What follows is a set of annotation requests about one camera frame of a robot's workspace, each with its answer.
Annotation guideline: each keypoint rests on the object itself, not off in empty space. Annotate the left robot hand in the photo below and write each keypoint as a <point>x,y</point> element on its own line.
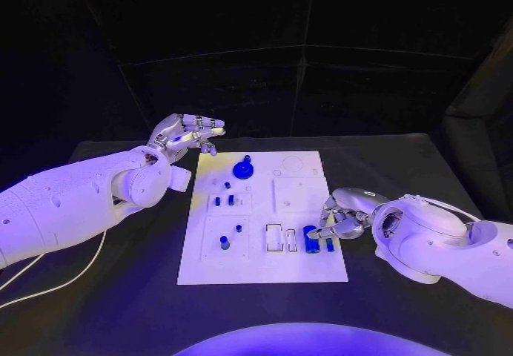
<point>171,136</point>

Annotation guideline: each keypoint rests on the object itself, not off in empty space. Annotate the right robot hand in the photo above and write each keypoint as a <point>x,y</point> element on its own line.
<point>356,197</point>

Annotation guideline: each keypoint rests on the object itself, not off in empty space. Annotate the thin blue cylinder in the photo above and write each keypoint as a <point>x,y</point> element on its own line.
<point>330,245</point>

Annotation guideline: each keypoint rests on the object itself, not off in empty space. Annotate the large blue cylinder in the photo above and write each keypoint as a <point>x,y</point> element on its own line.
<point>310,243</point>

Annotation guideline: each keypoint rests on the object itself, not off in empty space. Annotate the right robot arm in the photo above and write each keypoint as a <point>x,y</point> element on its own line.
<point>441,250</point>

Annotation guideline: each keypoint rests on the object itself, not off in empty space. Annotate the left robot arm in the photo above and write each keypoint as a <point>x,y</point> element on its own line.
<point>59,200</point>

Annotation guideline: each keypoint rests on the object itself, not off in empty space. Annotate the white task board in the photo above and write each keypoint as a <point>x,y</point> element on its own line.
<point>259,267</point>

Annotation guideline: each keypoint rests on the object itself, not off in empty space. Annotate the small blue peg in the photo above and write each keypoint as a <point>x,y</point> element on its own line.
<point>246,158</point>

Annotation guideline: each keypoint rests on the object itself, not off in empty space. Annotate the blue gear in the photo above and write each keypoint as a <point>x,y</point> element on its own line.
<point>242,170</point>

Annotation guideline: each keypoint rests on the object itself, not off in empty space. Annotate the short blue cylinder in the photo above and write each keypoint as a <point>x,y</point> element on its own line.
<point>223,243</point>

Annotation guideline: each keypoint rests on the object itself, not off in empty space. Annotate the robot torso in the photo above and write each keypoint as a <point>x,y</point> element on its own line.
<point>313,342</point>

